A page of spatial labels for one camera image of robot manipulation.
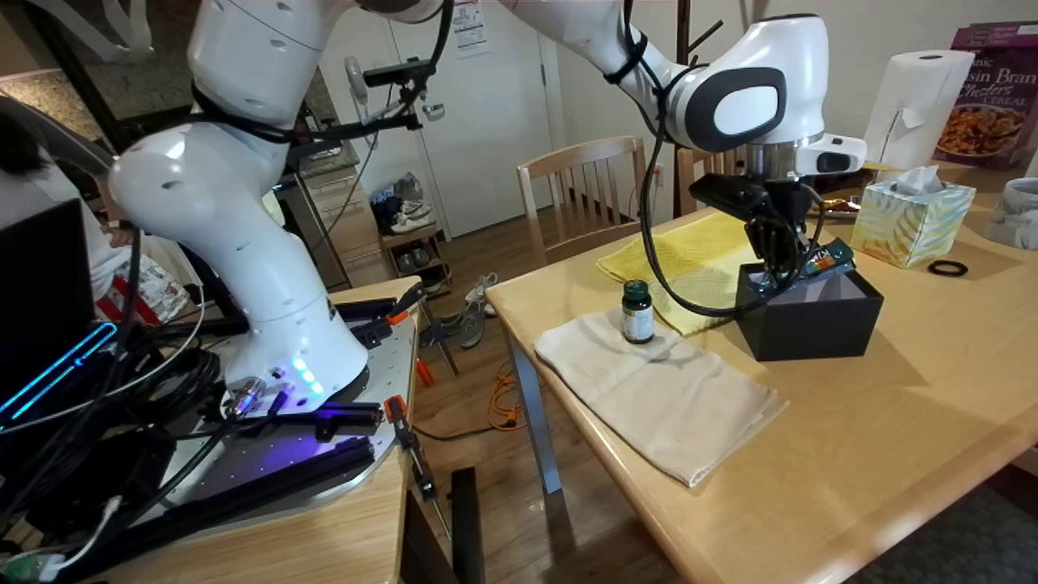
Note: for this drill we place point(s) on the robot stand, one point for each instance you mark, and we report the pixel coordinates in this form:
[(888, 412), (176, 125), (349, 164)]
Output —
[(340, 535)]

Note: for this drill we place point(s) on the patterned tissue box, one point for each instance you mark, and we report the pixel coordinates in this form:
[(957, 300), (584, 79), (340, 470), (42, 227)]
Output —
[(908, 219)]

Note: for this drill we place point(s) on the paper notice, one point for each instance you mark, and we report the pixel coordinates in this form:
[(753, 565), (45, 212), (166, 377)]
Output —
[(470, 28)]

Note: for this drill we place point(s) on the shoe rack with shoes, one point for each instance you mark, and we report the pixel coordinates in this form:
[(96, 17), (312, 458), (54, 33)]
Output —
[(409, 219)]

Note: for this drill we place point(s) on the green pill bottle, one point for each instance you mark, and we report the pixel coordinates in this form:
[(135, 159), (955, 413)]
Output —
[(637, 318)]

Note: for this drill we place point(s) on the dark snack wrapper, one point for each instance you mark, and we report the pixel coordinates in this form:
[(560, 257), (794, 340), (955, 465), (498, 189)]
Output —
[(831, 259)]

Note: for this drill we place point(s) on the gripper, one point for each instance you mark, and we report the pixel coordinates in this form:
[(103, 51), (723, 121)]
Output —
[(785, 201)]

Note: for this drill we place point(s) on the wooden drawer cabinet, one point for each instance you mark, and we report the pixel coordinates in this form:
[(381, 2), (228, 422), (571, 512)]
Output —
[(345, 219)]

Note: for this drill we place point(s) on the red and white bag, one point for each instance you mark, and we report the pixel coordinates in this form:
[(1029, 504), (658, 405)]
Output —
[(150, 292)]

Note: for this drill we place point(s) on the camera on mount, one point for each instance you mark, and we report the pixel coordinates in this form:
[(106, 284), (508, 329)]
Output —
[(397, 73)]

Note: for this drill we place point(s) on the purple cereal box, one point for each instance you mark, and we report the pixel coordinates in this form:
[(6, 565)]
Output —
[(993, 97)]

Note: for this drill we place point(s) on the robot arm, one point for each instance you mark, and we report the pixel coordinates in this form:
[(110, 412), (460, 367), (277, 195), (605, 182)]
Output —
[(243, 243)]

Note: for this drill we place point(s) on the white paper towel roll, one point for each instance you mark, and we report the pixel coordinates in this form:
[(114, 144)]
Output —
[(916, 105)]

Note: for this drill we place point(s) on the black open box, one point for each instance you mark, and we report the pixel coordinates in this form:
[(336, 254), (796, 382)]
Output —
[(811, 328)]

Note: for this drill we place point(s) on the white door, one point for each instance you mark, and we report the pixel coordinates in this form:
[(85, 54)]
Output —
[(486, 130)]

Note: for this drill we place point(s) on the wooden chair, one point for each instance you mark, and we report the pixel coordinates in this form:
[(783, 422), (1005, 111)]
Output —
[(696, 166), (584, 191)]

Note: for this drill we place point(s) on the orange and black clamp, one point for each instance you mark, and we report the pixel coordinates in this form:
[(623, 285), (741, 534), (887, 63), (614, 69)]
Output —
[(385, 320), (409, 446)]

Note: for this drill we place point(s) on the black computer with blue light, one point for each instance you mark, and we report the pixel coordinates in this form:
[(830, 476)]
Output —
[(45, 308)]

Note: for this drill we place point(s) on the pair of grey sneakers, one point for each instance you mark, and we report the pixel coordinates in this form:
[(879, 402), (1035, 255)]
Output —
[(478, 312)]

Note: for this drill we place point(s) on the yellow cloth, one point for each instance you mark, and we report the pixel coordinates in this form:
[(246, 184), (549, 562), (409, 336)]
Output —
[(697, 259)]

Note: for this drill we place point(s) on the beige cloth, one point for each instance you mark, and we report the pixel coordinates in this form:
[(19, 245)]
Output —
[(657, 397)]

